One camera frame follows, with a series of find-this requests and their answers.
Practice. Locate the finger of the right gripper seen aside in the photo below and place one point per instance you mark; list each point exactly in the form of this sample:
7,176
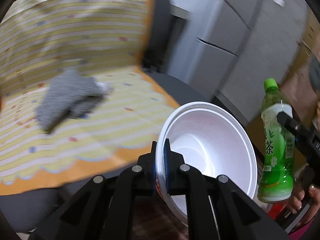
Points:
306,139

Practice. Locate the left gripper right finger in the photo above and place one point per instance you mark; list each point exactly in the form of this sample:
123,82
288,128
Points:
216,207

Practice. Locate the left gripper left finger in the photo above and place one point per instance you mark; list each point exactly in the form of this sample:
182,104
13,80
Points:
103,208

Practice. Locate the green tea bottle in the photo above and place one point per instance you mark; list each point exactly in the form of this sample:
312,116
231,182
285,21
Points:
277,178

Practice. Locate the white foam bowl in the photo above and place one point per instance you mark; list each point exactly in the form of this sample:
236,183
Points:
211,140

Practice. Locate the grey knitted cloth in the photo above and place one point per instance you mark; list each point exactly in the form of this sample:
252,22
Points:
70,95

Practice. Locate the person's right hand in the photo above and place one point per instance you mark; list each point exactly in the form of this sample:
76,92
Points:
298,194

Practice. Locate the grey office chair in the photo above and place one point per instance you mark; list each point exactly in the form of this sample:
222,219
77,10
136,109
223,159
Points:
25,211

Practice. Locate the grey refrigerator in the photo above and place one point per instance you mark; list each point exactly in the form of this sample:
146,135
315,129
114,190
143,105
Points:
228,48

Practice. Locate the yellow striped cloth cover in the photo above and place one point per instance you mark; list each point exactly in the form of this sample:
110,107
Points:
104,39

